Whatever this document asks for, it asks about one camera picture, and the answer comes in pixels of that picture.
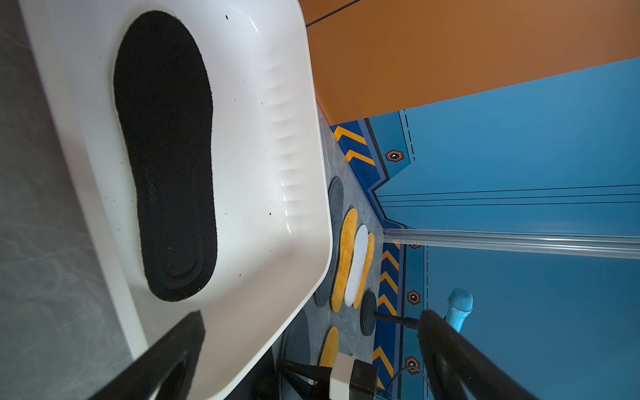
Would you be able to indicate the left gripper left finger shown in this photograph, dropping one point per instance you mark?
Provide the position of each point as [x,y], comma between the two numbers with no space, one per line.
[164,371]

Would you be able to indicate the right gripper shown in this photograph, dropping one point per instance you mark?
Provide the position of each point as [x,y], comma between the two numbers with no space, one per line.
[312,382]

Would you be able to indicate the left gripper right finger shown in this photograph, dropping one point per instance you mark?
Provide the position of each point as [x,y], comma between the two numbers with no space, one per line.
[455,367]

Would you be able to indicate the grey felt insole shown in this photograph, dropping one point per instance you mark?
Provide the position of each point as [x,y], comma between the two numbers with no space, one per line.
[335,199]
[296,344]

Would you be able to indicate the white plastic storage box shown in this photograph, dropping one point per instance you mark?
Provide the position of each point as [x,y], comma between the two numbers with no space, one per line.
[269,185]

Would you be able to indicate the black insole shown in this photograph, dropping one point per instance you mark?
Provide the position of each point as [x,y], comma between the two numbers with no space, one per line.
[165,108]

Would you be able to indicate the yellow insole near left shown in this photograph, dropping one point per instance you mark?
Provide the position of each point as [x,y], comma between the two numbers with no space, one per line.
[329,350]

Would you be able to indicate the yellow insole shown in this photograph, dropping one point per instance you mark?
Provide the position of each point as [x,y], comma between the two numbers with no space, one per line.
[346,246]
[329,350]
[366,267]

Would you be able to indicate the blue toy microphone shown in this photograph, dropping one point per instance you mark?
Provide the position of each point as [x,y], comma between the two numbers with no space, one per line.
[460,306]

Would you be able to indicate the black microphone stand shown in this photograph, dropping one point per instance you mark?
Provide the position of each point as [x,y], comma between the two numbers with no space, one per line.
[369,315]

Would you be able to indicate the yellow insole far left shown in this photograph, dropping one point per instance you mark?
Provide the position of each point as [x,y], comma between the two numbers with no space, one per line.
[346,246]

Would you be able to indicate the yellow insole far right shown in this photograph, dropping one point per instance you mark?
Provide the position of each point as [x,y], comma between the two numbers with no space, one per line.
[366,267]

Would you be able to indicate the white insole far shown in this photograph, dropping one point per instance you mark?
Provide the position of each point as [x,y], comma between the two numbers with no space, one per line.
[357,266]

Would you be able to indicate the right aluminium corner post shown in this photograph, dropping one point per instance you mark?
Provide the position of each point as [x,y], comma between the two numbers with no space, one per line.
[563,244]

